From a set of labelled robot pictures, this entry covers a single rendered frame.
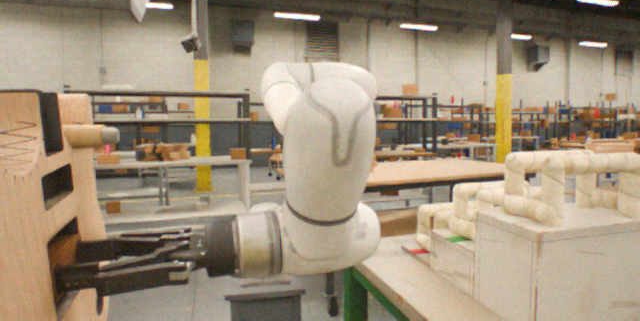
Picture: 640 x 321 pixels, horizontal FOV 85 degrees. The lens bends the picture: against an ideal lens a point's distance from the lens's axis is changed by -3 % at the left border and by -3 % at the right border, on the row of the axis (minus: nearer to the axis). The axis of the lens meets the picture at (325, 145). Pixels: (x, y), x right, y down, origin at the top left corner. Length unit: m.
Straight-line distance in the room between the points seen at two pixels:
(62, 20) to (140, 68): 2.32
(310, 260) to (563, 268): 0.39
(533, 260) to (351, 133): 0.36
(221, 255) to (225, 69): 11.29
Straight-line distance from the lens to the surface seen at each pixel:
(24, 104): 0.50
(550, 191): 0.65
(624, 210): 0.79
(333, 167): 0.41
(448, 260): 0.83
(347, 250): 0.52
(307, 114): 0.40
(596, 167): 0.70
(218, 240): 0.50
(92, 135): 0.59
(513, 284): 0.69
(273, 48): 12.02
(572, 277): 0.69
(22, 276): 0.46
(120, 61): 12.00
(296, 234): 0.49
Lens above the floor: 1.26
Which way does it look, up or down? 3 degrees down
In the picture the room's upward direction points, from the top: 1 degrees counter-clockwise
